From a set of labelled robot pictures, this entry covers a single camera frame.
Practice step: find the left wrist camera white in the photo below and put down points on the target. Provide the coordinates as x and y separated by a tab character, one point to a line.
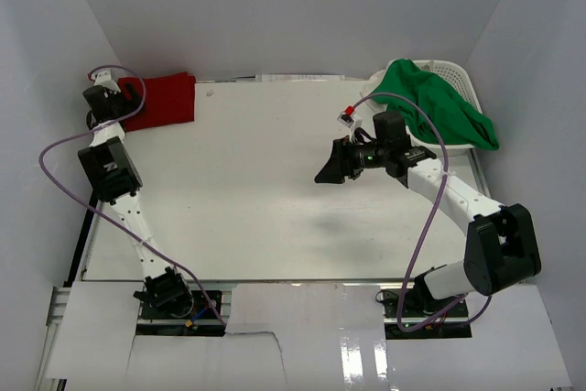
105	78

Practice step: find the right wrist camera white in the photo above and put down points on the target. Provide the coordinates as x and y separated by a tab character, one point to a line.
352	120

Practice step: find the white t shirt in basket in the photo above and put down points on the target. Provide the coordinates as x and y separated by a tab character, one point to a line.
372	83

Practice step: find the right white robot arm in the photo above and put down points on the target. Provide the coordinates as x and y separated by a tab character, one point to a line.
500	241

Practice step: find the green t shirt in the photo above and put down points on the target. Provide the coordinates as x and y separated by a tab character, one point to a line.
431	105

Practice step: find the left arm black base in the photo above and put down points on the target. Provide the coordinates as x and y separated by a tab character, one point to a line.
168	309

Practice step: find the red t shirt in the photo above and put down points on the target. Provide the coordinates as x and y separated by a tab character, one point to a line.
170	101

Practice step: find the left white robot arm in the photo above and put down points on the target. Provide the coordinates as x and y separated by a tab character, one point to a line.
114	178

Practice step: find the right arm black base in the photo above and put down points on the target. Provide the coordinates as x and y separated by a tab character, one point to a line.
450	325

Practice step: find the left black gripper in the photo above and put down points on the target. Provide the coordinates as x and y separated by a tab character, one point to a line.
122	101

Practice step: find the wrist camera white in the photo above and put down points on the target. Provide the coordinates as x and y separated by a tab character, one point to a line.
352	120
105	78

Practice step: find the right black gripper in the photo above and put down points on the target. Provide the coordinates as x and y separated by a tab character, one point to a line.
341	159

